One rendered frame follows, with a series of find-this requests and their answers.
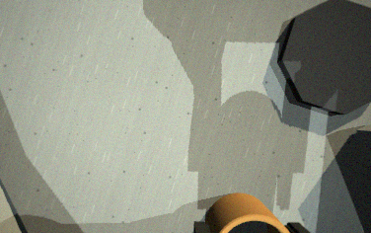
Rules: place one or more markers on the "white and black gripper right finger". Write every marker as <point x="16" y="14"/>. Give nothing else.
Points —
<point x="296" y="227"/>

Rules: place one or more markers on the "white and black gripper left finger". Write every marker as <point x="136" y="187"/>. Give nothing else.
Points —
<point x="200" y="227"/>

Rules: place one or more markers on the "bronze bushing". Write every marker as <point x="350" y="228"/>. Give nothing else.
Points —
<point x="233" y="209"/>

